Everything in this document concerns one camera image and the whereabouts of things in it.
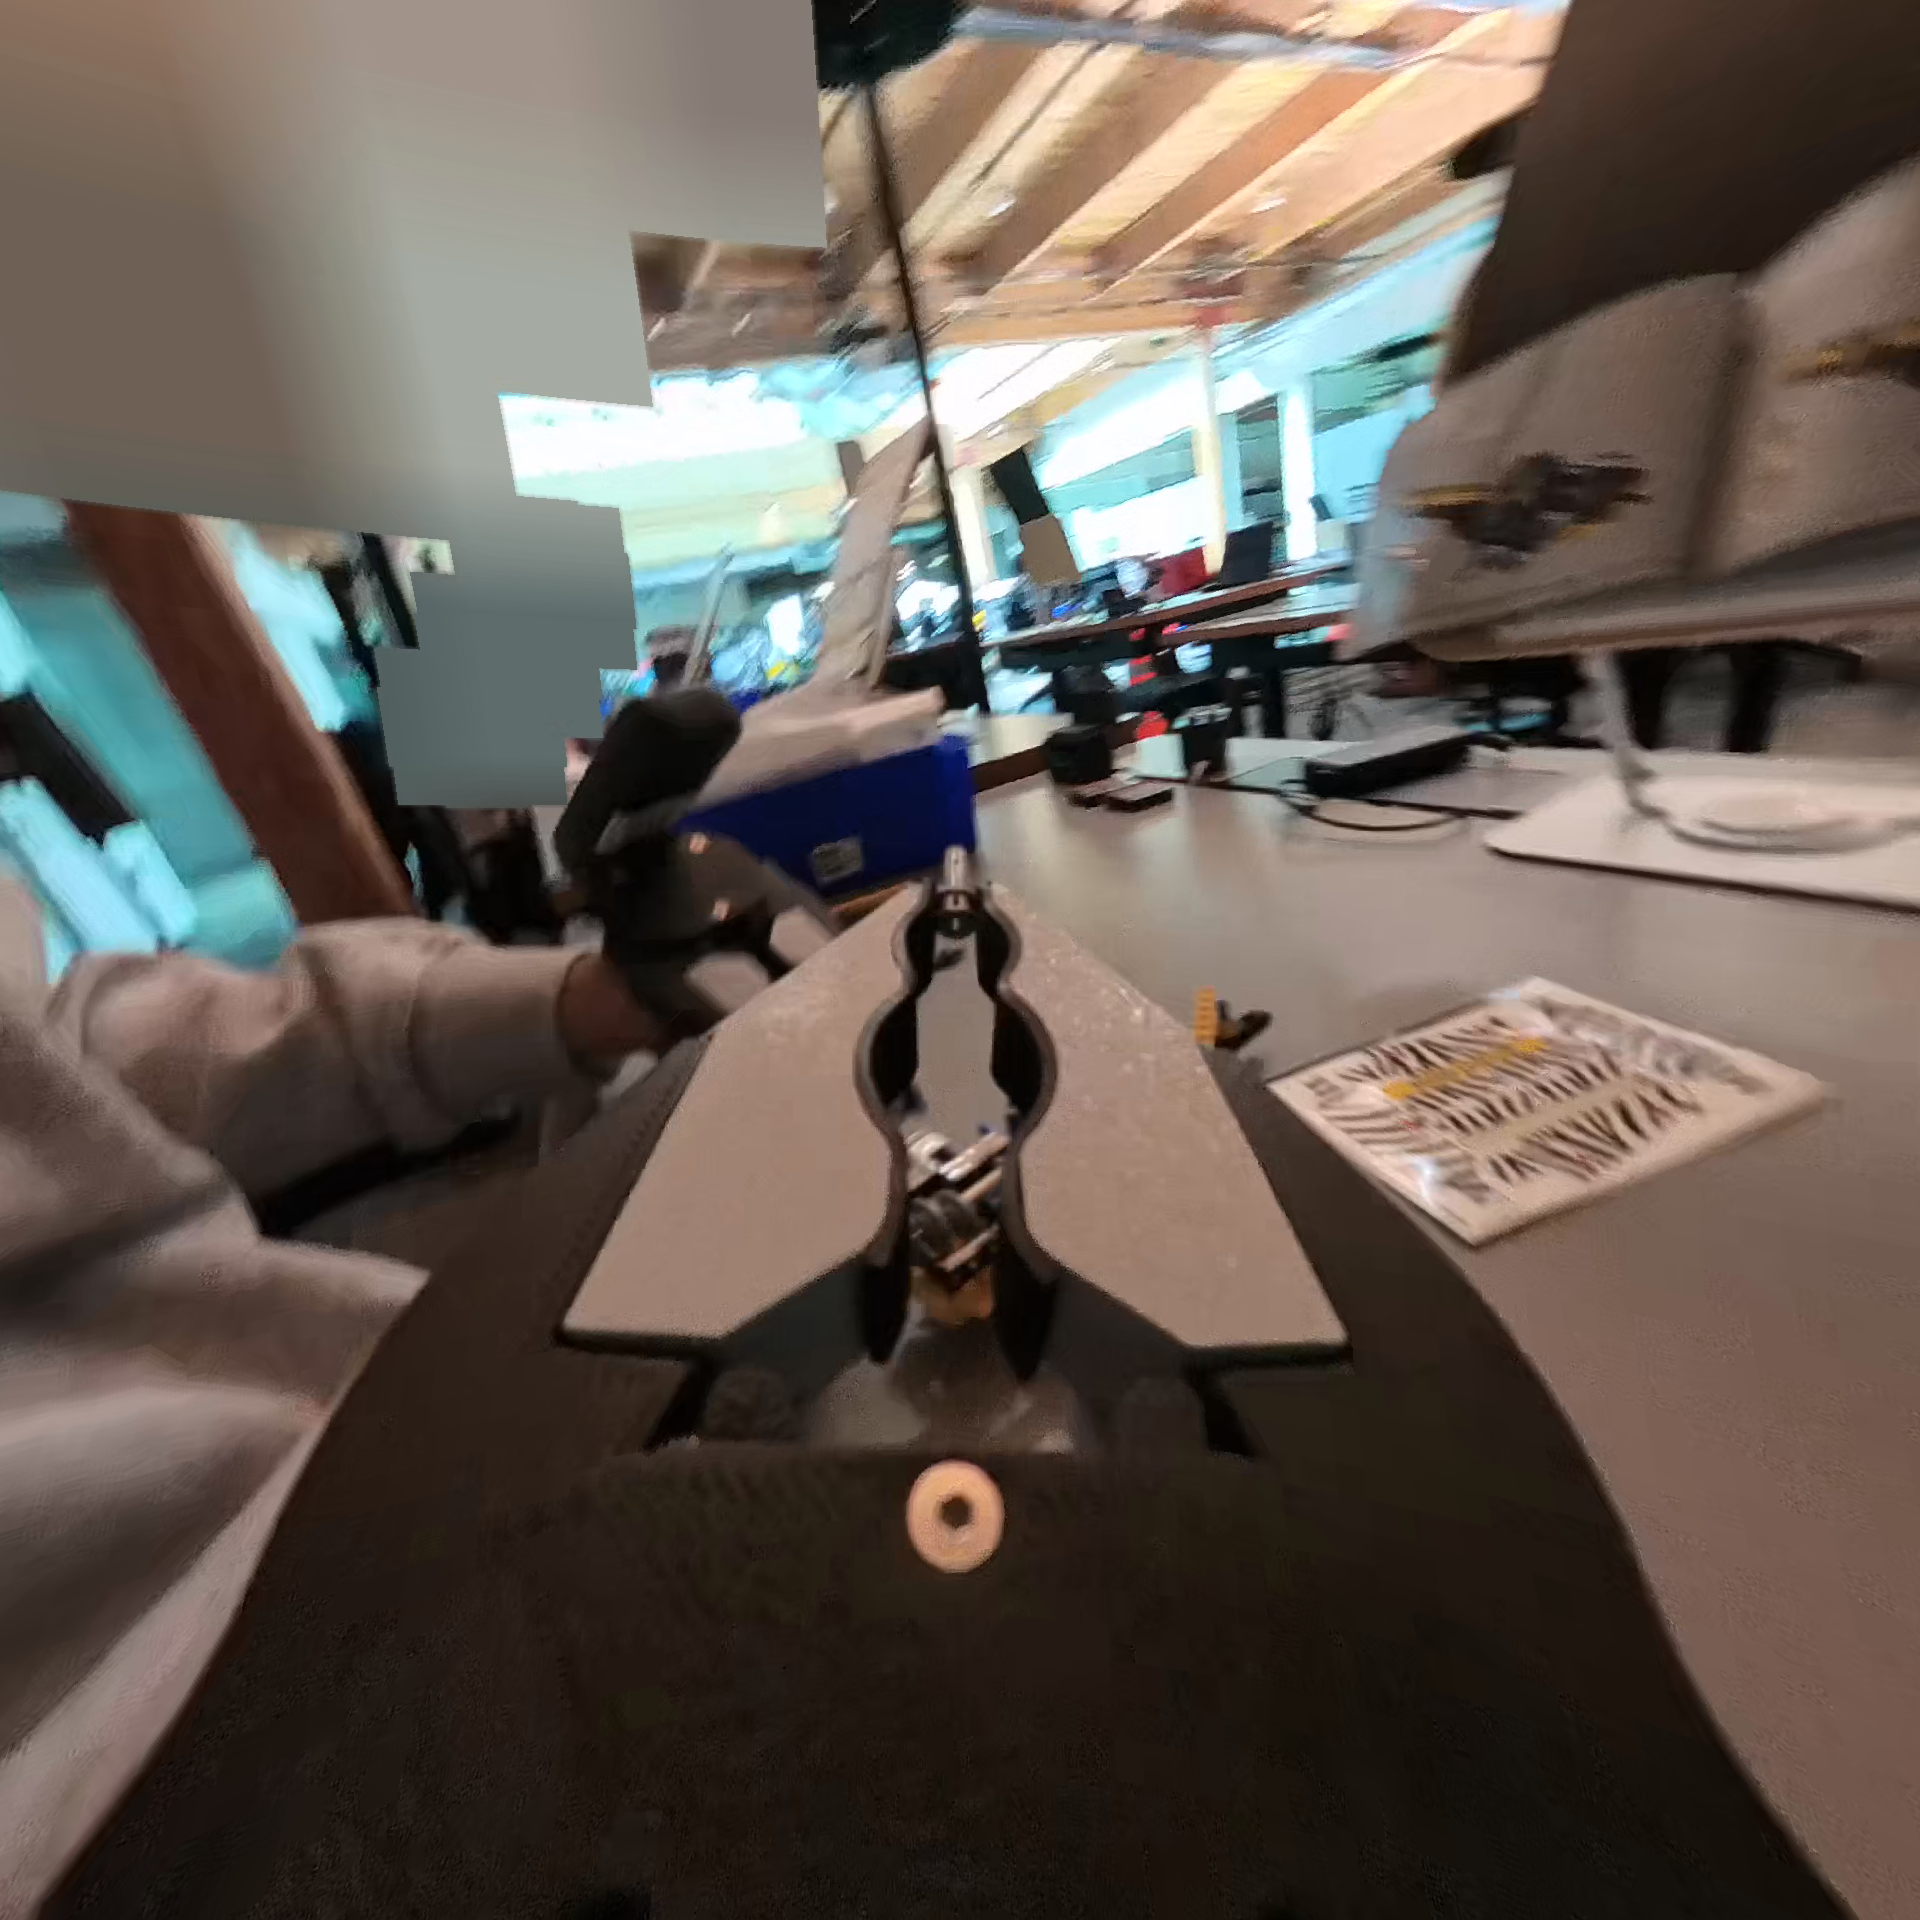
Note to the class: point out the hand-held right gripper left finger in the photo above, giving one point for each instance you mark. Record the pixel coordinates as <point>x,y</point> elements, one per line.
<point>720,1186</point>

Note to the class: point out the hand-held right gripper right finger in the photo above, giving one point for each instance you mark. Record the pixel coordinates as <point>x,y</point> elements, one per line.
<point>1171,1186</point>

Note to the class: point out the multicoloured lego model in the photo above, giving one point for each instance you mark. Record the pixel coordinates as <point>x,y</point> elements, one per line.
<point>950,1200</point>

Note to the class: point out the grey lego axle piece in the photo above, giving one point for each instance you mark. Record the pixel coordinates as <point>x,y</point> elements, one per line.
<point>956,879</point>

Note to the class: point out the person's left forearm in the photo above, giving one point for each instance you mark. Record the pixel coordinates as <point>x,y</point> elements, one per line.
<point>300,1021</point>

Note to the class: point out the small yellow black lego piece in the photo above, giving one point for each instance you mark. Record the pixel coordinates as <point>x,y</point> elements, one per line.
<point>1223,1023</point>

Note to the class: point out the person's left hand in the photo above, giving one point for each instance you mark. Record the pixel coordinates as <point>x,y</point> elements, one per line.
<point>608,1021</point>

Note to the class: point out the blue plastic box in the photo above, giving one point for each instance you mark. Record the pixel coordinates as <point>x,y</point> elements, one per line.
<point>840,810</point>

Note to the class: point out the zebra striped sticker sheet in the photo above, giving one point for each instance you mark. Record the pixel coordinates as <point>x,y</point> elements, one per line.
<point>1547,1110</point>

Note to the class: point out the flat dark case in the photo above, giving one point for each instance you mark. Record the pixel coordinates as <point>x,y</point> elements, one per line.
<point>1125,795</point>

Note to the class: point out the small black box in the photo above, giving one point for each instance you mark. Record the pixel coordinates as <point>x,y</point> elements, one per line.
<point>1080,754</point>

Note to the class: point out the white base metal stand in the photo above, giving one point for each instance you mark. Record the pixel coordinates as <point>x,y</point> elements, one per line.
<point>1589,848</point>

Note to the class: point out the black tripod pole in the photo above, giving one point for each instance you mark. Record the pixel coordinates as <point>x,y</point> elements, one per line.
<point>915,375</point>

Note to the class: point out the background wooden desk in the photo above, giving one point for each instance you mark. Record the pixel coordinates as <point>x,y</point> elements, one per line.
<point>1184,610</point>

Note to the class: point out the open instruction booklet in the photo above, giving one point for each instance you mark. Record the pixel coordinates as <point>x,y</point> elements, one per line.
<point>1576,452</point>

